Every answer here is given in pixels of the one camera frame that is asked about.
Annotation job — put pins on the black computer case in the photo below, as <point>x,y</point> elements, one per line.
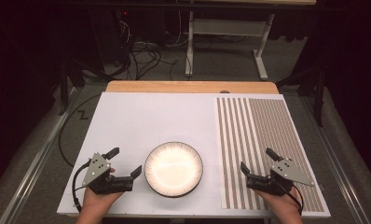
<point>109,34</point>

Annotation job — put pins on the black stand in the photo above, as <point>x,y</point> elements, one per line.
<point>64,87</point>
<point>319,96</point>

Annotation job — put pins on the person's right hand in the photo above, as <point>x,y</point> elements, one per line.
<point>283,205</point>

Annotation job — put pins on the white metal desk frame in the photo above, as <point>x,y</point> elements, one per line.
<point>227,27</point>

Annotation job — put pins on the striped brown and white placemat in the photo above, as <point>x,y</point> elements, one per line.
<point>261,130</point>

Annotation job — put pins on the metal floor rail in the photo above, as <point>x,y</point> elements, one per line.
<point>339,168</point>
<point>34,168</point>

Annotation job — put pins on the white board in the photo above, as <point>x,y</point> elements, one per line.
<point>149,118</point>

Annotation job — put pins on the wooden table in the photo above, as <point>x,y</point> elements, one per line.
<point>189,87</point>

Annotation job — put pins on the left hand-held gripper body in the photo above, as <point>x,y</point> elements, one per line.
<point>96,169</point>

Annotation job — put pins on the person's left hand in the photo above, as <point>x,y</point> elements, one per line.
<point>96,202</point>

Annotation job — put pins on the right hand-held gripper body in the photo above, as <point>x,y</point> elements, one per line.
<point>289,174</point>

